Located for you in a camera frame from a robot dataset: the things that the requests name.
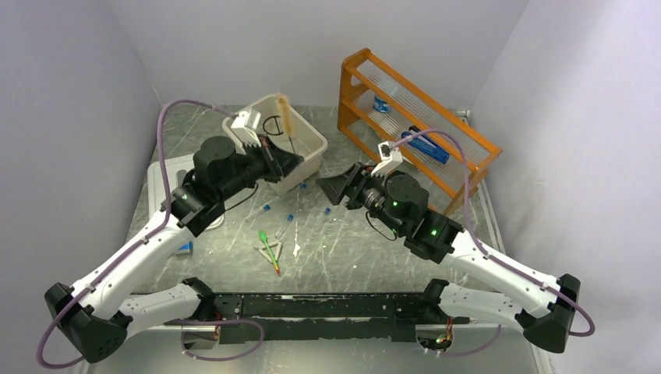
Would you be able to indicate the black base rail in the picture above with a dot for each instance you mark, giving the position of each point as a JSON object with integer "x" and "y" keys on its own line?
{"x": 331, "y": 316}

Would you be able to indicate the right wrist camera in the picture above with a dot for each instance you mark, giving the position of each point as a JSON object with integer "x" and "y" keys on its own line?
{"x": 390, "y": 159}

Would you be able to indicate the beige plastic bin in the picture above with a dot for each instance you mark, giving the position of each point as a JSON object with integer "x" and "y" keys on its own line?
{"x": 308, "y": 142}

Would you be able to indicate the brown test tube brush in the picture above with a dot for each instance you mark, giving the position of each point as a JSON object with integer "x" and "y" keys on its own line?
{"x": 284, "y": 110}

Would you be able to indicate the black wire tripod stand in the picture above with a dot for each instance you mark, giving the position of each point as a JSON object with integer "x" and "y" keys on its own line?
{"x": 281, "y": 135}

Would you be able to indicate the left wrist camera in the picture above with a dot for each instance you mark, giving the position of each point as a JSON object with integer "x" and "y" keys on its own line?
{"x": 244, "y": 127}

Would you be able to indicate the blue white container on shelf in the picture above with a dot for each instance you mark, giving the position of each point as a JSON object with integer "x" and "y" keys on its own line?
{"x": 380, "y": 105}

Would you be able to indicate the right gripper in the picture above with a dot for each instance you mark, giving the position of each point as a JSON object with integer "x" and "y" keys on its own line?
{"x": 358, "y": 177}

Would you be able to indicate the green plastic spoon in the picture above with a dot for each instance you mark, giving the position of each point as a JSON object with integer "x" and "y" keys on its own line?
{"x": 264, "y": 240}

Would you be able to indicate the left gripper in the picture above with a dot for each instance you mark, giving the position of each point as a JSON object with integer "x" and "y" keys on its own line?
{"x": 280, "y": 164}

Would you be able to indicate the orange wooden shelf rack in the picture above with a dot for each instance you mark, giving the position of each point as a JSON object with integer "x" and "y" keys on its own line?
{"x": 363, "y": 75}

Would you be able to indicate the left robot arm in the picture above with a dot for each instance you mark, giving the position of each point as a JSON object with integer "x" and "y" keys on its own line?
{"x": 98, "y": 312}

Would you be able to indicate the blue stapler on shelf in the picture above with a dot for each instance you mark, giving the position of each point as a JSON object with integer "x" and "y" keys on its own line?
{"x": 426, "y": 145}

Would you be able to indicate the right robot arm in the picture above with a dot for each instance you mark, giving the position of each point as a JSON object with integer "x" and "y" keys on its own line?
{"x": 538, "y": 305}

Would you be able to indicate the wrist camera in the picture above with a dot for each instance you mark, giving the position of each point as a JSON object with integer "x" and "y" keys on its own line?
{"x": 390, "y": 159}
{"x": 244, "y": 127}

